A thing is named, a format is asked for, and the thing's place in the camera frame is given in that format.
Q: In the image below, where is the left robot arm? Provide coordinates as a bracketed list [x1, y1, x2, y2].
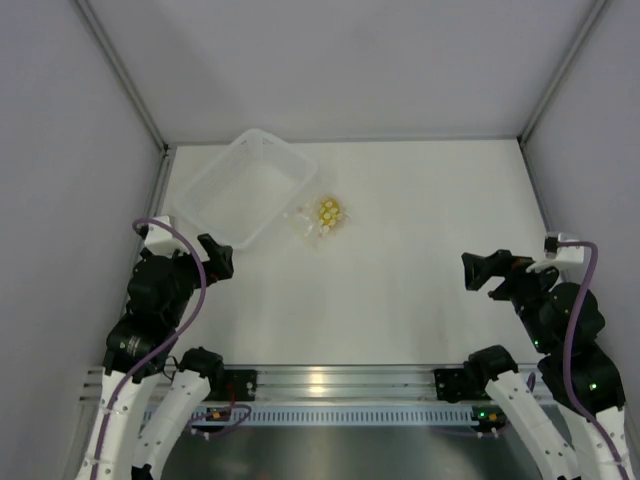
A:
[77, 234, 234, 479]

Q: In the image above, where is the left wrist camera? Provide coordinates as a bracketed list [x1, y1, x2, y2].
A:
[139, 224, 186, 257]

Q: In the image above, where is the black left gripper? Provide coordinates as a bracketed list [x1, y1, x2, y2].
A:
[160, 233, 232, 325]

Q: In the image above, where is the aluminium mounting rail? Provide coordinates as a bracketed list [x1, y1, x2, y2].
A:
[79, 363, 556, 402]

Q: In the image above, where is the slotted white cable duct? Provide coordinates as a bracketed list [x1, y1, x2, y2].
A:
[186, 404, 504, 427]

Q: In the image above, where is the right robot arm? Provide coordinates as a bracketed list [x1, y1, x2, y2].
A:
[461, 238, 634, 479]

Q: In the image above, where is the clear zip top bag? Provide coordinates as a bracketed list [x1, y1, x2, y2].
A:
[282, 193, 351, 250]

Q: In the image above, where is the white perforated plastic basket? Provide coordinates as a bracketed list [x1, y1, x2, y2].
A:
[174, 129, 318, 250]

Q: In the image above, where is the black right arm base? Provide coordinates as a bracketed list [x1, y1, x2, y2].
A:
[433, 368, 486, 403]

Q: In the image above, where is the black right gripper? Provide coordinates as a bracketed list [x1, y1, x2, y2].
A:
[462, 247, 566, 352]

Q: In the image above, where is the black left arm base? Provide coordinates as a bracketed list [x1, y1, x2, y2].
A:
[205, 369, 258, 404]

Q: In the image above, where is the yellow fake food slice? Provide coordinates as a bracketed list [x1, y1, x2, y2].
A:
[316, 197, 344, 228]

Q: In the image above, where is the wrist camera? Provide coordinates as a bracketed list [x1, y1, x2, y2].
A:
[526, 231, 585, 273]
[139, 224, 186, 257]

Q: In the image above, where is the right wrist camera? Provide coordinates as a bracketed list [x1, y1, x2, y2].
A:
[526, 231, 585, 273]

